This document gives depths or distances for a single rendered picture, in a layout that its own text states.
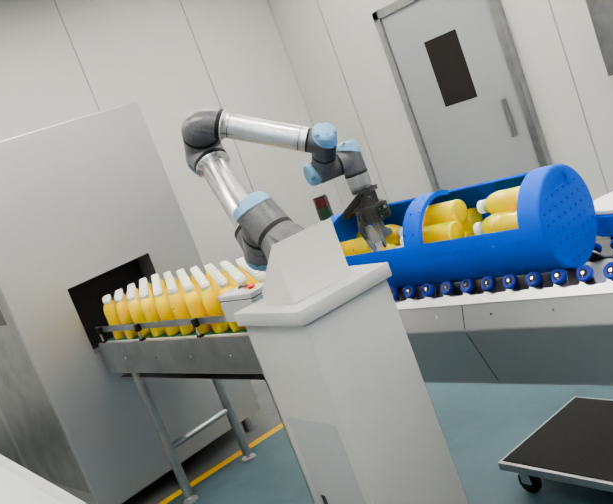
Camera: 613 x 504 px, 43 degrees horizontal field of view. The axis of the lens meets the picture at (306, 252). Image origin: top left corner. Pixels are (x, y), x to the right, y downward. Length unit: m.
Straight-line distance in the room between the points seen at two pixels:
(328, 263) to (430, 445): 0.57
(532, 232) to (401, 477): 0.72
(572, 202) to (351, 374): 0.75
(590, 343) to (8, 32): 5.61
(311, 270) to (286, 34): 6.06
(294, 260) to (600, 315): 0.78
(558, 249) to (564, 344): 0.27
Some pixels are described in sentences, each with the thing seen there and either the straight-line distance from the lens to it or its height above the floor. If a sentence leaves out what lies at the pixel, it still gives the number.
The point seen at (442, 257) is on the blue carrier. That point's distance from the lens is 2.26.
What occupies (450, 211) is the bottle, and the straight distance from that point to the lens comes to 2.32.
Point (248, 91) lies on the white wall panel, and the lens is 7.64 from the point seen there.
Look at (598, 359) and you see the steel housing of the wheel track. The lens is 2.19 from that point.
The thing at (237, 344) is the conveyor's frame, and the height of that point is 0.86.
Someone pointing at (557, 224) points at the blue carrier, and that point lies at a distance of 2.12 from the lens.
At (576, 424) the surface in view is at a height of 0.15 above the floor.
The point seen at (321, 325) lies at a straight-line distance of 1.93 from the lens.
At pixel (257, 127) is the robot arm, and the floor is 1.60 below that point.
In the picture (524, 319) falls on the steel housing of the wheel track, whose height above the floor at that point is 0.86.
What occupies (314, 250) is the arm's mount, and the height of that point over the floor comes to 1.25.
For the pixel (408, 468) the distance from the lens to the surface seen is 2.15.
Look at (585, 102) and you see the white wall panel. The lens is 5.90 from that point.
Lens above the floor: 1.57
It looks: 9 degrees down
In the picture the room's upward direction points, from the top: 21 degrees counter-clockwise
